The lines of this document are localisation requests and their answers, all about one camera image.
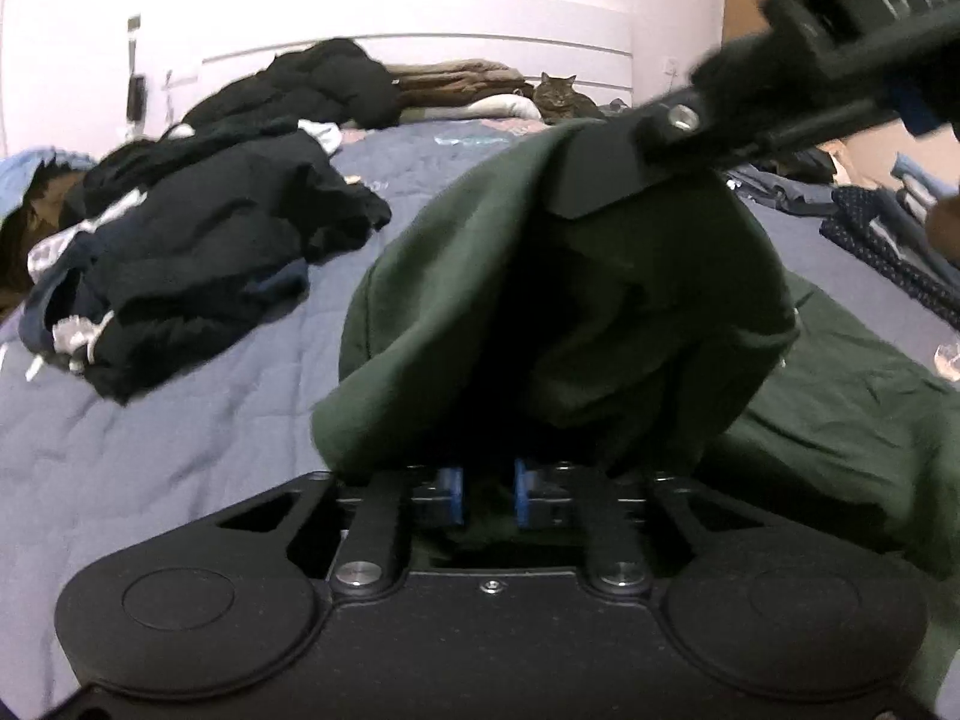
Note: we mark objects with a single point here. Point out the white headboard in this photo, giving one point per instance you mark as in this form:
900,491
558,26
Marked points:
450,45

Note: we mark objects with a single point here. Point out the pile of dark clothes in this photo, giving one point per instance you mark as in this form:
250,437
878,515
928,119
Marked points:
210,225

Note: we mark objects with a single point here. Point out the black hairbrush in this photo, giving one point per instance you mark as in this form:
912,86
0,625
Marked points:
136,97

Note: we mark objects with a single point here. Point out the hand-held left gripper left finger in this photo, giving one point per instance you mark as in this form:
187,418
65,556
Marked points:
450,499

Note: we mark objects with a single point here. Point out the black puffer jacket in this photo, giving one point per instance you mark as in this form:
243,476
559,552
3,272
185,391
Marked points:
315,82

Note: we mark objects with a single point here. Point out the brown garment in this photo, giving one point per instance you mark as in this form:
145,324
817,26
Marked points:
30,240

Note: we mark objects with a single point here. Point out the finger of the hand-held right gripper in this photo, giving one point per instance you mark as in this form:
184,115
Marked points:
630,165
916,109

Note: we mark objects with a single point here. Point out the stack of folded clothes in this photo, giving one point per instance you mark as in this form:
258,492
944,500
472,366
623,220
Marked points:
892,240

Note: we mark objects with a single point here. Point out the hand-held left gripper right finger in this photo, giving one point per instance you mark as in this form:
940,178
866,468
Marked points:
523,499

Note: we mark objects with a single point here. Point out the tabby cat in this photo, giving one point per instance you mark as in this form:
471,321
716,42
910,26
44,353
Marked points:
562,97

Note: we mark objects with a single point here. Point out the dark green t-shirt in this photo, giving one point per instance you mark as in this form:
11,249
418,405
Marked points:
465,300

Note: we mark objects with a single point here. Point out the person's right hand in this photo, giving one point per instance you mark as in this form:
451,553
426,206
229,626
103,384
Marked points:
949,229

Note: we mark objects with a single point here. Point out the white pillow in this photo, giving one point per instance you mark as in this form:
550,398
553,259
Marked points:
502,106

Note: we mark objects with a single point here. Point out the white garment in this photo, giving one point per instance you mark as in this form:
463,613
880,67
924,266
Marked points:
322,136

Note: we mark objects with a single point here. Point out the grey printed quilt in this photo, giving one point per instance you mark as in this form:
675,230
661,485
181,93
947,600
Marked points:
187,427

